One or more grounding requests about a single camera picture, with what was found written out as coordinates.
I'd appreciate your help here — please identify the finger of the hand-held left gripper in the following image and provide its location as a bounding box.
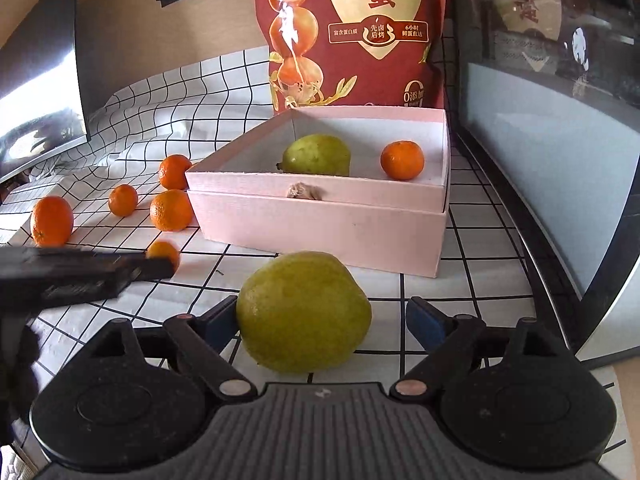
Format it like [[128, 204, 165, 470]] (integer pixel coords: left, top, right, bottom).
[[97, 255, 177, 281]]

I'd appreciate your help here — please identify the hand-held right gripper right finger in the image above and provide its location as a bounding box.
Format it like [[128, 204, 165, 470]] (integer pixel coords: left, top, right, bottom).
[[392, 297, 556, 404]]

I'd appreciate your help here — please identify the pink gift box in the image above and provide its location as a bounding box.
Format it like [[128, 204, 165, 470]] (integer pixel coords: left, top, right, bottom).
[[185, 106, 450, 279]]

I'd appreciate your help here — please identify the small mandarin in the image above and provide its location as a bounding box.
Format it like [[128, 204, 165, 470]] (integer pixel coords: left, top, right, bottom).
[[158, 154, 195, 191], [108, 184, 139, 217], [146, 240, 181, 274], [380, 140, 425, 181], [149, 189, 194, 232]]

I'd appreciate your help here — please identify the computer monitor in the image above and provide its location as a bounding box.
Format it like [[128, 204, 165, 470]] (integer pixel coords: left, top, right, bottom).
[[0, 0, 92, 183]]

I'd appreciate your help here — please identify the large green pear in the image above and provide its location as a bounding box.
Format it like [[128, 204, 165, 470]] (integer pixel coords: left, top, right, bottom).
[[235, 251, 373, 374]]

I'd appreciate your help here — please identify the white black checked cloth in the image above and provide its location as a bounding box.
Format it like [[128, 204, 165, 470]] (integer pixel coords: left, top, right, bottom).
[[0, 46, 628, 466]]

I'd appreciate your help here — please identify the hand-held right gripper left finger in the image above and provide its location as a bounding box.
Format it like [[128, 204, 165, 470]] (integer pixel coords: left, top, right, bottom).
[[94, 295, 258, 404]]

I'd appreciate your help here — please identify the large orange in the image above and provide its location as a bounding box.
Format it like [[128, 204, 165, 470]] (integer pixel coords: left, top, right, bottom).
[[30, 195, 75, 247]]

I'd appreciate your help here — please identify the red snack bag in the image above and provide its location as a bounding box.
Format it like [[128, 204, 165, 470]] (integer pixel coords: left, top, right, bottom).
[[248, 0, 453, 113]]

